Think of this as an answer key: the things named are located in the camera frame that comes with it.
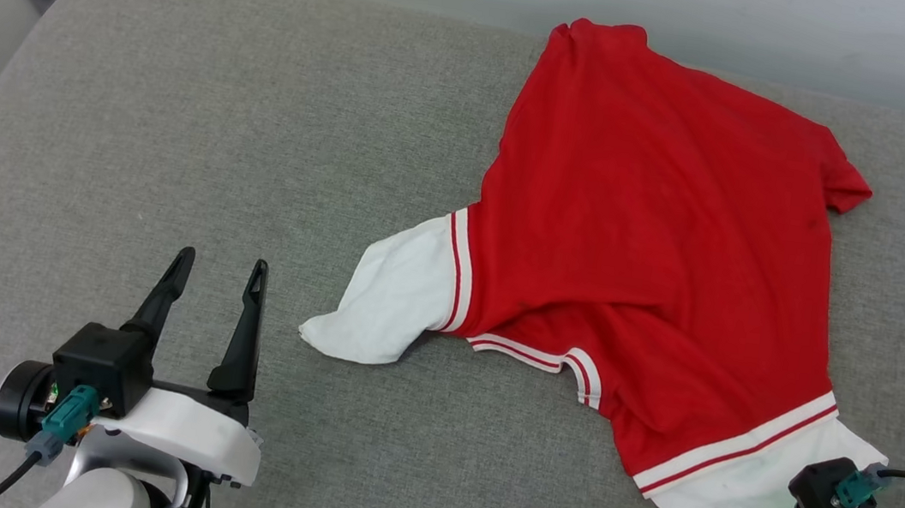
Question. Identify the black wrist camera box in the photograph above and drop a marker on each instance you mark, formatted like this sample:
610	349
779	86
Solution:
102	362
816	489

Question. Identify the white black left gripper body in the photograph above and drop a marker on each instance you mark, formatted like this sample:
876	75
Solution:
198	430

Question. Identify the grey fabric sofa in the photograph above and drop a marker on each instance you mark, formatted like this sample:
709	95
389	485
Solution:
217	130

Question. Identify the black cylindrical motor housing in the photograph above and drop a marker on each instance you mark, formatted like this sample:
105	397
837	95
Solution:
20	399

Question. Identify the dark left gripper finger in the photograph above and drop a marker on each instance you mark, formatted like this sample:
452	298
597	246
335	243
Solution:
244	349
164	296

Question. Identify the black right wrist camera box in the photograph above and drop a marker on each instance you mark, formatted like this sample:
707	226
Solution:
816	489

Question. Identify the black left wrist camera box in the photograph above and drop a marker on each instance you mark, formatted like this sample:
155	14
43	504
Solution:
102	362

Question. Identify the red and white jersey garment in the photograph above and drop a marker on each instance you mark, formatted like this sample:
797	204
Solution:
646	226

